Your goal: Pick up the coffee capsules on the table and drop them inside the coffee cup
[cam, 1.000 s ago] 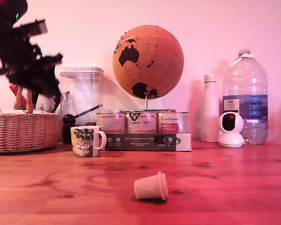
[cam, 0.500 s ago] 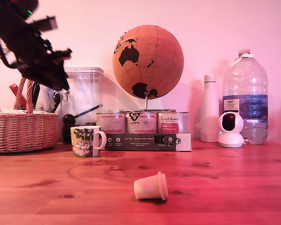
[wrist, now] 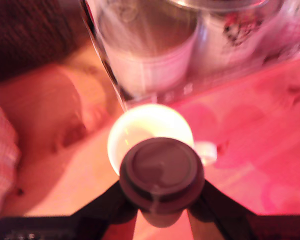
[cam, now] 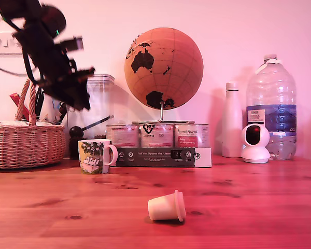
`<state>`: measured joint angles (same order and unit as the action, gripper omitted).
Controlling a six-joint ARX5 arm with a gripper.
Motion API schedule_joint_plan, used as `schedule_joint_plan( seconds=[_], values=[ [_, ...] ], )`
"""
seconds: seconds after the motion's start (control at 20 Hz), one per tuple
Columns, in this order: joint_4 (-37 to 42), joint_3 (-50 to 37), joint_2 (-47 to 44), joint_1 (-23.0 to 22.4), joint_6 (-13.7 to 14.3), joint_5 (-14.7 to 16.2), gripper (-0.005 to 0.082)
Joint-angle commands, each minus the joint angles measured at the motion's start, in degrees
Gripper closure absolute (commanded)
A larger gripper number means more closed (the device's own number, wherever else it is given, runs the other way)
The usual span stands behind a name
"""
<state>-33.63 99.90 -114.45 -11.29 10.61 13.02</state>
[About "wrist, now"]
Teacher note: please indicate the dark coffee capsule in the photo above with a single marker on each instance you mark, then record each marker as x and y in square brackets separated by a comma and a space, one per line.
[162, 165]

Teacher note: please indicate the cartoon print mug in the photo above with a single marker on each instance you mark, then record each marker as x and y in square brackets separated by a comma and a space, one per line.
[140, 130]

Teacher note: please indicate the wicker basket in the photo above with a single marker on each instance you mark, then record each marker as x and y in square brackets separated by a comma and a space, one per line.
[2, 155]

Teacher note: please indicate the black and white cardboard tray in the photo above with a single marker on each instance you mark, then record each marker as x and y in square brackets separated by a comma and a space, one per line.
[215, 82]

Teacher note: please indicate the tin can small text label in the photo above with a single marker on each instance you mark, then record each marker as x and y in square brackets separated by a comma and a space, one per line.
[152, 72]

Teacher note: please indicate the clear lidded storage container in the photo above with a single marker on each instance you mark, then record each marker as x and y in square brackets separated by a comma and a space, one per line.
[102, 57]

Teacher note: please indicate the tin can black logo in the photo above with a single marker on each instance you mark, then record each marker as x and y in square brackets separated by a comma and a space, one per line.
[227, 50]

